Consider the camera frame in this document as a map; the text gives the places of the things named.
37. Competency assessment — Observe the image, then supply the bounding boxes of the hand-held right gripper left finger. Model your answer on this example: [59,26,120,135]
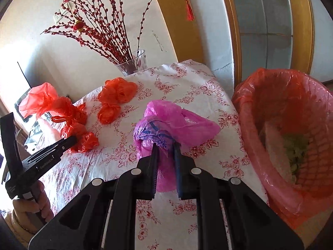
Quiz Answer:
[29,143,160,250]

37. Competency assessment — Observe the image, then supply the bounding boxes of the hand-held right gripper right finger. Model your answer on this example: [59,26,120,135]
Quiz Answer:
[173,142,304,250]

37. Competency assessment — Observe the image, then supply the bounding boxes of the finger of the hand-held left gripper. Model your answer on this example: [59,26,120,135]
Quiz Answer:
[51,135,78,155]

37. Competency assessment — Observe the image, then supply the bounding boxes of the white plastic bag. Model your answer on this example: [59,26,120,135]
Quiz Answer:
[39,116,64,146]
[260,125,294,183]

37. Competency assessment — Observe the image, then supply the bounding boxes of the large orange plastic bag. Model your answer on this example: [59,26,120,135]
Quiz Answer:
[19,82,100,154]

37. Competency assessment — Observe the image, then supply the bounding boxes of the purple plastic bag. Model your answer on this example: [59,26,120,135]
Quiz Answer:
[133,100,221,193]

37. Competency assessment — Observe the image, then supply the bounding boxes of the small orange plastic bag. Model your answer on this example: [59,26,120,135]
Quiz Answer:
[97,77,138,125]

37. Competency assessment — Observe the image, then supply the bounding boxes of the trash bin with red liner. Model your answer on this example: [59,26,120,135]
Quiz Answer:
[231,68,333,230]

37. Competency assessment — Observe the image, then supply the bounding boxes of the pale green plastic bag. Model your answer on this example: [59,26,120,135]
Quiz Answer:
[282,133,310,175]

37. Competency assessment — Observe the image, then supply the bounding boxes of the person's left forearm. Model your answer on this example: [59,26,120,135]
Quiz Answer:
[0,210,39,243]

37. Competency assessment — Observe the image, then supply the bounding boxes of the person's left hand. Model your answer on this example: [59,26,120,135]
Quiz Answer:
[12,181,54,227]

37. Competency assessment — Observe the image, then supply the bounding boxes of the glass television stand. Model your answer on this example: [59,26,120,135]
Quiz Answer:
[16,121,56,153]

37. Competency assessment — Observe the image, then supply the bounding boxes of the black television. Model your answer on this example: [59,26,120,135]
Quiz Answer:
[14,61,34,123]

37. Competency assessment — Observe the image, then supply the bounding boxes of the floral white tablecloth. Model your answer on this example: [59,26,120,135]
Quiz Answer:
[39,59,268,250]

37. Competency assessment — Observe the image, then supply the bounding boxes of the clear glass vase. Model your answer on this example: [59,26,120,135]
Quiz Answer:
[116,49,148,76]

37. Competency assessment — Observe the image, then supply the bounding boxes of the red berry branches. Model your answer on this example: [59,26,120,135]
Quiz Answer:
[41,0,173,64]

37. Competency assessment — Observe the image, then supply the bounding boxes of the red hanging tassel ornament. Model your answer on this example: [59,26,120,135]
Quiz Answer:
[170,0,195,21]

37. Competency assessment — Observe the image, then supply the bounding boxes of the frosted glass sliding door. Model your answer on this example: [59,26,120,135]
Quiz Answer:
[218,0,316,85]

